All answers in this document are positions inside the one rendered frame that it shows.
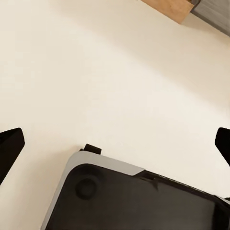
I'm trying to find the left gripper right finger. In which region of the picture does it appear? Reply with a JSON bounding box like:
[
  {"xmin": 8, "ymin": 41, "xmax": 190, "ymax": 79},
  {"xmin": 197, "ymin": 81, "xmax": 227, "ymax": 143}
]
[{"xmin": 215, "ymin": 127, "xmax": 230, "ymax": 166}]

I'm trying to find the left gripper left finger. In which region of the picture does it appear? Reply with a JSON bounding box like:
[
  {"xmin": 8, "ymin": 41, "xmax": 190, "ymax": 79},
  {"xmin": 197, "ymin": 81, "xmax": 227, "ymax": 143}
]
[{"xmin": 0, "ymin": 127, "xmax": 25, "ymax": 185}]

